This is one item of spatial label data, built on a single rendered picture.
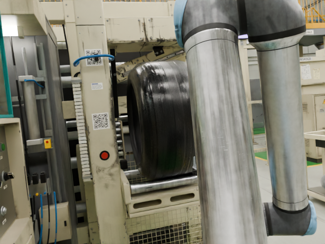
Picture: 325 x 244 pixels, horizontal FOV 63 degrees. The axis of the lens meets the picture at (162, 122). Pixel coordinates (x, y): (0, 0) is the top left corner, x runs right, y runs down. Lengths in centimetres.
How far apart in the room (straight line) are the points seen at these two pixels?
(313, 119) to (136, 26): 432
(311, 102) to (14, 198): 496
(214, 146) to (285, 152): 26
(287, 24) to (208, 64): 18
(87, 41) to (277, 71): 89
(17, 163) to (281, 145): 89
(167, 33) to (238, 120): 120
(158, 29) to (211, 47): 110
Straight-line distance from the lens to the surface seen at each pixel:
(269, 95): 65
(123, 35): 158
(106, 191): 130
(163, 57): 173
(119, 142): 166
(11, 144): 111
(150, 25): 162
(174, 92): 111
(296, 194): 76
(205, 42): 55
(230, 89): 51
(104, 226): 135
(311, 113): 544
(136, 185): 123
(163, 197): 124
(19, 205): 115
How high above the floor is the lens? 125
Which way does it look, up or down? 3 degrees down
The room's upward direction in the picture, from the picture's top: 6 degrees counter-clockwise
